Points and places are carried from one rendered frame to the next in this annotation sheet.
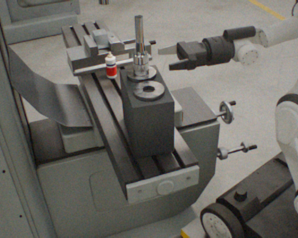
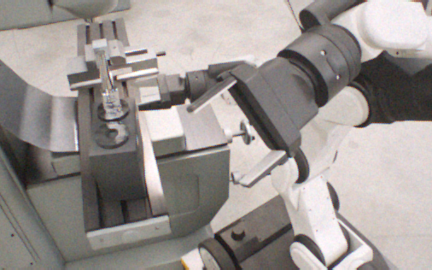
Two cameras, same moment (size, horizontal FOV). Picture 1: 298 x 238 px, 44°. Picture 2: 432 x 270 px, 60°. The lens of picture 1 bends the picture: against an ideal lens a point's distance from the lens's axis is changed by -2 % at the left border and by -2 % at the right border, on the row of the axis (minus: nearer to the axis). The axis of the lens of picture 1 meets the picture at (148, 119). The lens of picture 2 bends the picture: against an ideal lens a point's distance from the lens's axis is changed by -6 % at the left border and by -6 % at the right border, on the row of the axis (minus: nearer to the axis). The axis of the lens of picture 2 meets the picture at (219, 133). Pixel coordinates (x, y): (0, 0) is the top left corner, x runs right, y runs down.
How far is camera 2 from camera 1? 0.36 m
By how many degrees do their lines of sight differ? 6
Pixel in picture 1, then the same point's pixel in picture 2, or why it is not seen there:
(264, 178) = (271, 213)
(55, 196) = (51, 215)
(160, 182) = (125, 231)
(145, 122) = (106, 169)
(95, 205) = not seen: hidden behind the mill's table
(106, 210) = not seen: hidden behind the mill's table
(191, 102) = (203, 120)
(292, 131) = (284, 181)
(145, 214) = not seen: hidden behind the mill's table
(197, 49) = (175, 85)
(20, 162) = (3, 186)
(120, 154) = (89, 196)
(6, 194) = not seen: outside the picture
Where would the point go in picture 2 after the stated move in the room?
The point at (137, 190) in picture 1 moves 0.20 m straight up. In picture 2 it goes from (99, 238) to (79, 191)
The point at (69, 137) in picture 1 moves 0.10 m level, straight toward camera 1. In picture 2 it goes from (57, 161) to (55, 182)
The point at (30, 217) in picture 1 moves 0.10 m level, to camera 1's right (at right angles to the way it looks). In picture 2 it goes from (24, 236) to (48, 237)
